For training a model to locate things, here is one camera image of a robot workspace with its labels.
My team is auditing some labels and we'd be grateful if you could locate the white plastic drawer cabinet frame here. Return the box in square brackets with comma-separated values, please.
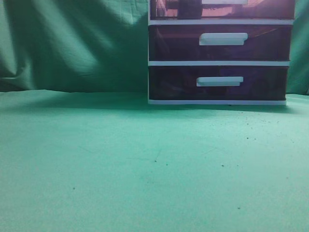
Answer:
[148, 2, 295, 105]

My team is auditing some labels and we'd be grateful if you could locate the green cloth backdrop and cover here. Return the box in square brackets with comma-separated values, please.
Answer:
[0, 0, 309, 232]

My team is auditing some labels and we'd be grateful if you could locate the translucent purple drawer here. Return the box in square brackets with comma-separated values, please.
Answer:
[149, 25, 292, 61]
[149, 66, 288, 101]
[149, 0, 295, 20]

